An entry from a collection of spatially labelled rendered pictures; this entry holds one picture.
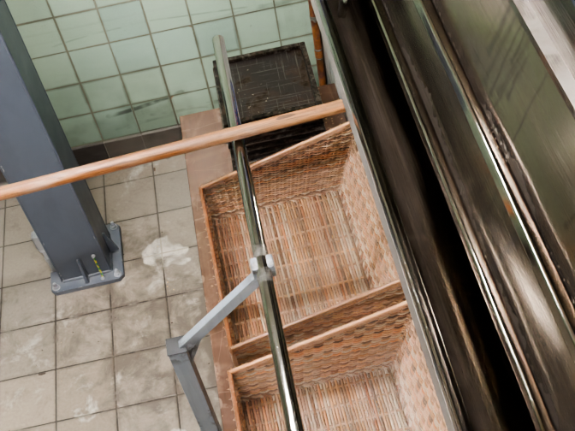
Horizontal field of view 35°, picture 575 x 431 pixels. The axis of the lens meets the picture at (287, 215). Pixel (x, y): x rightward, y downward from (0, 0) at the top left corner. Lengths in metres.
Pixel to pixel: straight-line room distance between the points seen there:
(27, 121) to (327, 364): 1.20
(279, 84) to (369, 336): 0.85
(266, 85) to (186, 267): 0.92
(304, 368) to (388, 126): 0.78
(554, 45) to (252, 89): 1.69
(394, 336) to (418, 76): 0.77
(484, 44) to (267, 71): 1.52
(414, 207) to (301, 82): 1.18
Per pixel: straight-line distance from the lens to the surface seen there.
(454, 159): 1.47
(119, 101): 3.55
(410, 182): 1.54
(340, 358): 2.20
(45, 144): 2.88
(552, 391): 1.24
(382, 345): 2.19
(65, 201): 3.06
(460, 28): 1.29
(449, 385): 1.28
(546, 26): 1.04
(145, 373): 3.09
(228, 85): 2.13
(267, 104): 2.57
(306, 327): 2.18
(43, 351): 3.26
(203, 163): 2.80
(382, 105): 1.67
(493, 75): 1.19
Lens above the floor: 2.56
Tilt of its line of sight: 50 degrees down
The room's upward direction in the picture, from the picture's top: 11 degrees counter-clockwise
